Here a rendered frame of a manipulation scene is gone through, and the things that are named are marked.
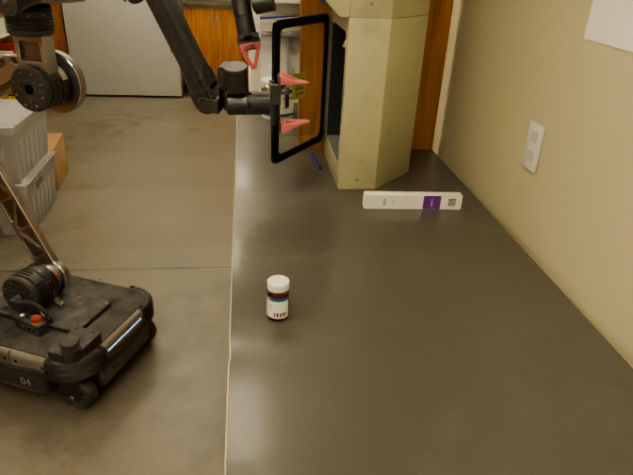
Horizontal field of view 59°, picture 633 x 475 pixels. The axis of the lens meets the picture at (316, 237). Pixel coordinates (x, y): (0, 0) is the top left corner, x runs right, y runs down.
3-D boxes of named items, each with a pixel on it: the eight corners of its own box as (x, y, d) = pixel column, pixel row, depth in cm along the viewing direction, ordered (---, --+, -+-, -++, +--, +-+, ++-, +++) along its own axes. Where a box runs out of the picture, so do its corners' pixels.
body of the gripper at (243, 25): (258, 41, 176) (253, 17, 174) (260, 38, 166) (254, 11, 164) (237, 45, 176) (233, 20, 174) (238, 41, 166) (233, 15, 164)
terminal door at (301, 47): (322, 139, 188) (329, 12, 170) (272, 165, 164) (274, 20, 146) (320, 139, 189) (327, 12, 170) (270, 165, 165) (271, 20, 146)
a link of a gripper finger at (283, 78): (311, 75, 135) (271, 76, 134) (311, 106, 138) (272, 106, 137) (308, 71, 141) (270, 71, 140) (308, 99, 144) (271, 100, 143)
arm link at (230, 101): (224, 107, 143) (224, 119, 139) (222, 83, 138) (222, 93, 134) (251, 107, 144) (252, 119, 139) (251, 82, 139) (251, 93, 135)
